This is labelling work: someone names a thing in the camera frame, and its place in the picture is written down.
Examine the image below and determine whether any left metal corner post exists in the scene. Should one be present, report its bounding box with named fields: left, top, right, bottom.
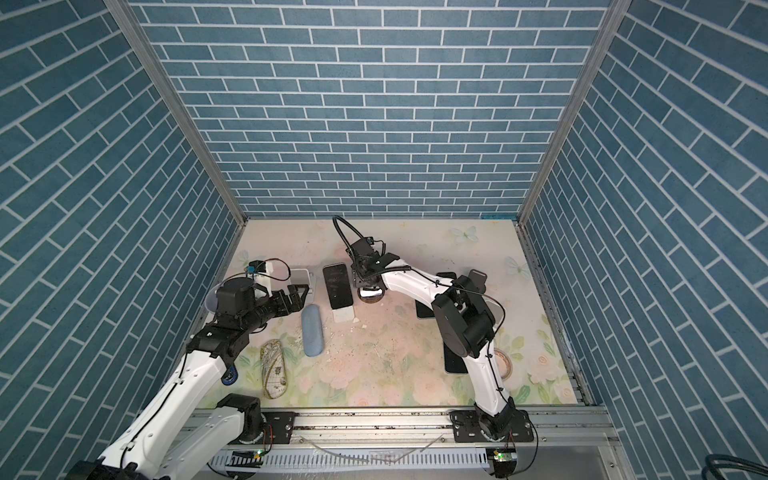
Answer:
left=103, top=0, right=247, bottom=228

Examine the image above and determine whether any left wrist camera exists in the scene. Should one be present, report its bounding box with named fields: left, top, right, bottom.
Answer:
left=246, top=260, right=269, bottom=276

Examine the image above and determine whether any white stand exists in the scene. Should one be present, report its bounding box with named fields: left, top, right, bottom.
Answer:
left=289, top=268, right=315, bottom=291
left=332, top=306, right=356, bottom=323

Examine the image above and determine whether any right metal corner post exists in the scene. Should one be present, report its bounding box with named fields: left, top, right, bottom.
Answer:
left=518, top=0, right=631, bottom=226

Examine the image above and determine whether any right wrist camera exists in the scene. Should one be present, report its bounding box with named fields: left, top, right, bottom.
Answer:
left=348, top=236, right=386, bottom=260

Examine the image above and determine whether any black round stand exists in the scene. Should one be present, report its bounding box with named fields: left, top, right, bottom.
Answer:
left=468, top=269, right=487, bottom=292

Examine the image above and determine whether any patterned glasses case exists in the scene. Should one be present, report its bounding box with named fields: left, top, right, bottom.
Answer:
left=260, top=339, right=288, bottom=399

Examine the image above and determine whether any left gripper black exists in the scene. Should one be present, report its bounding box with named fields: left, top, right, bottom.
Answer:
left=240, top=282, right=310, bottom=336

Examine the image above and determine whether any white vented cable duct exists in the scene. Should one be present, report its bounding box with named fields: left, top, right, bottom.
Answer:
left=207, top=447, right=490, bottom=474

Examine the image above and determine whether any tape roll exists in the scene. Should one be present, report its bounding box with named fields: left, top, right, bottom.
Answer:
left=494, top=349, right=513, bottom=380

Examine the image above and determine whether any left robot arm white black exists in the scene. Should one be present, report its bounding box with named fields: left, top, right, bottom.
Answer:
left=67, top=276, right=311, bottom=479

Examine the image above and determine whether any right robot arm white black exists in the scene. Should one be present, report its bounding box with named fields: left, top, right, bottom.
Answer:
left=347, top=248, right=537, bottom=441

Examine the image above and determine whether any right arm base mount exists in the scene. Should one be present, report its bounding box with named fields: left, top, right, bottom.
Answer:
left=448, top=406, right=535, bottom=443

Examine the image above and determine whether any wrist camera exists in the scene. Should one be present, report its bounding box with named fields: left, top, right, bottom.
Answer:
left=348, top=236, right=386, bottom=260
left=246, top=260, right=269, bottom=276

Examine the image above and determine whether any metal corner post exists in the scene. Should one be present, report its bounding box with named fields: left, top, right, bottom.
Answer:
left=103, top=0, right=247, bottom=228
left=518, top=0, right=631, bottom=226

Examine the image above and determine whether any purple phone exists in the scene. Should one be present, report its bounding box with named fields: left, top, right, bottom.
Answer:
left=322, top=263, right=354, bottom=310

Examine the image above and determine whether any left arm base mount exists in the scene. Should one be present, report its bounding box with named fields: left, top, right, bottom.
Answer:
left=230, top=411, right=298, bottom=447

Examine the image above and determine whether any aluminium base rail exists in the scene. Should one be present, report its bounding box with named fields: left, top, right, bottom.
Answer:
left=122, top=406, right=625, bottom=451

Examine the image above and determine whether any teal phone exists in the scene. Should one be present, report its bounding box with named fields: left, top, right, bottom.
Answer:
left=415, top=301, right=434, bottom=319

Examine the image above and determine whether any black cable bottom right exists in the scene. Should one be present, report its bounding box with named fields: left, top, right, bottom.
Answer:
left=701, top=453, right=768, bottom=480

